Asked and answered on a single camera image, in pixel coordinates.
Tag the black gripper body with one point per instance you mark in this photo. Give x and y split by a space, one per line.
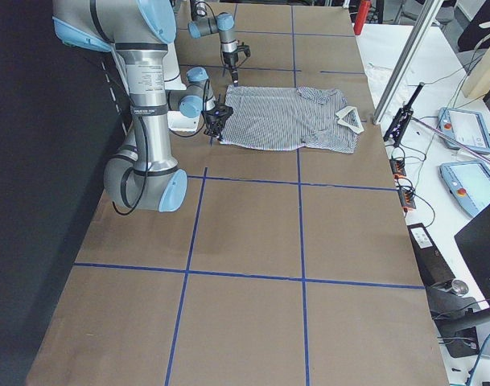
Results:
229 61
211 129

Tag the navy white striped polo shirt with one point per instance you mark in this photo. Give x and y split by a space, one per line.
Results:
291 118

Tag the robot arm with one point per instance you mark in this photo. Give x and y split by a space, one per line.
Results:
143 174
205 22

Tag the red fire extinguisher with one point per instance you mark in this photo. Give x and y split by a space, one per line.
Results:
361 16

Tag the orange black connector hub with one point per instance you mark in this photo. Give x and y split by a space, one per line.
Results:
406 196
397 166

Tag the upper blue teach pendant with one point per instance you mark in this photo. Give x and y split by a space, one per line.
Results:
465 127

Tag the blue teach pendant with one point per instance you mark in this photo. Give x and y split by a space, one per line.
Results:
469 184
465 127

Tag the black box with white label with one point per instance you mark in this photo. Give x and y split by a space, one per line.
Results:
432 266

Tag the lower blue teach pendant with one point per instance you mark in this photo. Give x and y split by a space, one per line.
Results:
469 184

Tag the black monitor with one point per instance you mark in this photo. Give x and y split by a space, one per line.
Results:
473 241

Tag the grey aluminium frame post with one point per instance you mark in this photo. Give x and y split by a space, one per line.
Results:
413 43

